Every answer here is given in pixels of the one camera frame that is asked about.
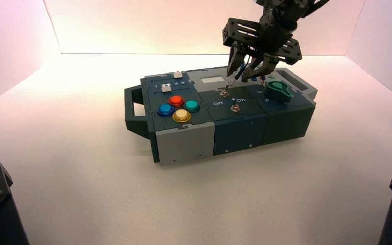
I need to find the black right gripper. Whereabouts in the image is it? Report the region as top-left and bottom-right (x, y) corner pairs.
(222, 8), (302, 82)

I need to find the black jumper wire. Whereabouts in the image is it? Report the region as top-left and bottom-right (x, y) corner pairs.
(227, 66), (248, 89)

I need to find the dark blue grey control box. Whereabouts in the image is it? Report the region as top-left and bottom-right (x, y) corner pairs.
(124, 66), (319, 166)

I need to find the grey display screen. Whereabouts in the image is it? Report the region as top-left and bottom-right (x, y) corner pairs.
(200, 76), (226, 85)

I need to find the green rotary pointer knob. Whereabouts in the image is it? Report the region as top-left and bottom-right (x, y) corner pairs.
(264, 80), (294, 104)

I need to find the teal round push button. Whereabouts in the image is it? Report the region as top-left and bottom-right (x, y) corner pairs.
(183, 100), (201, 114)

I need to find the red round push button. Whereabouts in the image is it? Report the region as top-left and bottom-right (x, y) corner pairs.
(168, 95), (185, 108)

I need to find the yellow round push button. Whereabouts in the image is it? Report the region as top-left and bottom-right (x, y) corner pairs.
(171, 109), (192, 124)

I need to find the blue round push button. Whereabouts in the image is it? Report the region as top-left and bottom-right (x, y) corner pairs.
(157, 103), (176, 118)

